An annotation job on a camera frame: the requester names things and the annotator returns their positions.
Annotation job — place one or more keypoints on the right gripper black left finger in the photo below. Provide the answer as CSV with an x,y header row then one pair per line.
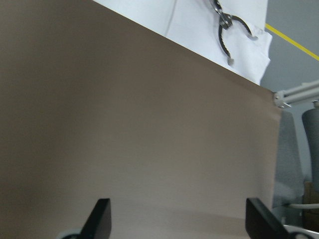
x,y
99,222

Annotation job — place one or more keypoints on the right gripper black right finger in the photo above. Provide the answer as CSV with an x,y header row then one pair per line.
x,y
260,223

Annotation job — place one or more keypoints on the grey office chair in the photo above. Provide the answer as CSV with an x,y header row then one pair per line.
x,y
295,199

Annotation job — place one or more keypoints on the white folded cloth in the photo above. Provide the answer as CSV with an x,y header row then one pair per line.
x,y
194,24

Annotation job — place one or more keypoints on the aluminium frame rail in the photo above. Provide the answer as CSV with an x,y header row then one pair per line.
x,y
306,92

